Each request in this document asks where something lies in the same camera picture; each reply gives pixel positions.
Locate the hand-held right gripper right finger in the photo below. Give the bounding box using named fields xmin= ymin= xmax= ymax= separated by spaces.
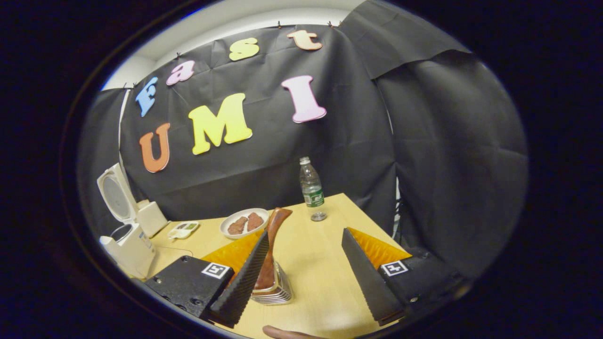
xmin=342 ymin=228 xmax=472 ymax=326

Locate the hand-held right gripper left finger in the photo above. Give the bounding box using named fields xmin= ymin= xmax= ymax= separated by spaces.
xmin=144 ymin=230 xmax=270 ymax=329

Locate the metal wire chopstick holder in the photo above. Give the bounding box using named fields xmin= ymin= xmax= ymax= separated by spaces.
xmin=251 ymin=261 xmax=293 ymax=306

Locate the brown wooden spoon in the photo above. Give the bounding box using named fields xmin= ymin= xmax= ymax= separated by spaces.
xmin=253 ymin=207 xmax=293 ymax=291

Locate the white rice cooker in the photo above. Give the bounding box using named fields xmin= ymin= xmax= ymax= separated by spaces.
xmin=97 ymin=162 xmax=157 ymax=279

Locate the white round plate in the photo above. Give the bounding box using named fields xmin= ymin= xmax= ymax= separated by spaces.
xmin=220 ymin=208 xmax=270 ymax=240

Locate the white divided condiment dish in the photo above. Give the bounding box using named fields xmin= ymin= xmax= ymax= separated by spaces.
xmin=168 ymin=221 xmax=200 ymax=240

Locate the clear plastic water bottle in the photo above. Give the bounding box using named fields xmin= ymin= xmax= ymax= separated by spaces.
xmin=299 ymin=157 xmax=326 ymax=208

